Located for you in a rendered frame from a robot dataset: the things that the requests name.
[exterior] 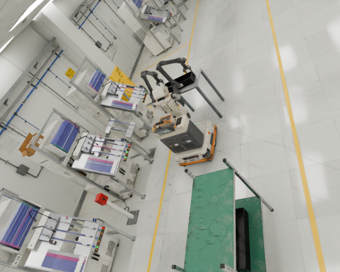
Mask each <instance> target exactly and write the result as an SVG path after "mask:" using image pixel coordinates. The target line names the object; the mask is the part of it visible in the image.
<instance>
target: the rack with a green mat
mask: <svg viewBox="0 0 340 272"><path fill-rule="evenodd" d="M223 162H224V163H225V164H226V165H227V166H228V168H226V169H222V170H219V171H215V172H210V173H206V174H202V175H198V176H195V175H194V174H193V173H191V172H190V171H189V170H188V169H185V173H186V174H188V175H189V176H190V177H191V178H192V179H193V185H192V196H191V206H190V211H189V221H188V231H187V241H186V251H185V261H184V267H183V268H181V267H178V266H176V265H174V264H173V265H172V269H173V270H175V271H177V272H237V271H236V222H235V209H236V208H242V207H243V208H244V209H245V210H246V211H247V212H248V218H249V219H248V222H249V244H250V268H251V270H250V271H247V272H268V268H267V255H266V242H265V235H264V222H263V209H262V203H263V204H264V205H265V206H266V207H267V208H268V209H269V210H270V211H271V212H273V211H274V209H273V208H272V207H271V206H270V205H269V204H268V203H267V201H266V200H265V199H264V198H263V197H262V196H261V195H260V194H259V193H258V192H257V191H256V190H255V189H254V188H253V187H252V186H251V184H250V183H249V182H248V181H247V180H246V179H245V178H244V177H243V176H242V175H241V174H240V173H239V172H238V171H237V170H236V169H235V167H234V166H233V165H232V164H231V163H230V162H229V161H228V160H227V159H226V158H224V159H223ZM235 175H236V176H237V177H238V178H239V179H240V180H241V181H242V182H243V183H244V184H245V185H246V186H247V187H248V188H249V189H250V190H251V191H252V192H253V193H254V194H255V195H256V196H252V197H248V198H242V199H235Z"/></svg>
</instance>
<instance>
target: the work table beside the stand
mask: <svg viewBox="0 0 340 272"><path fill-rule="evenodd" d="M193 73H194V74H195V75H196V76H195V81H194V83H192V84H190V85H188V86H185V87H183V88H181V89H179V90H178V91H179V92H181V94H183V93H185V92H188V91H190V90H192V89H197V91H198V92H199V93H200V94H201V95H202V97H203V98H204V99H205V101H206V102H207V103H208V104H209V105H210V107H211V108H212V109H213V110H214V111H215V113H216V114H217V115H218V116H219V117H220V118H222V115H221V113H220V112H219V111H218V110H217V109H216V107H215V106H214V105H213V104H212V102H211V101H210V100H209V99H208V98H207V96H206V95H205V94H204V93H203V91H202V90H201V89H200V88H199V87H198V83H199V79H200V74H202V75H203V77H204V78H205V80H206V81H207V82H208V83H209V85H210V86H211V87H212V89H213V90H214V91H215V92H216V94H217V95H218V96H219V97H220V99H221V100H222V101H224V100H225V99H224V98H223V96H222V95H221V94H220V92H219V91H218V90H217V89H216V87H215V86H214V85H213V83H212V82H211V81H210V79H209V78H208V77H207V75H206V74H205V73H204V72H203V70H202V69H201V68H199V69H197V70H195V71H193ZM181 99H182V100H183V101H184V103H185V104H186V105H187V106H188V107H189V108H190V110H191V111H192V112H194V111H195V110H194V109H193V108H192V107H191V106H190V104H189V103H188V102H187V101H186V100H185V98H184V97H183V96H181Z"/></svg>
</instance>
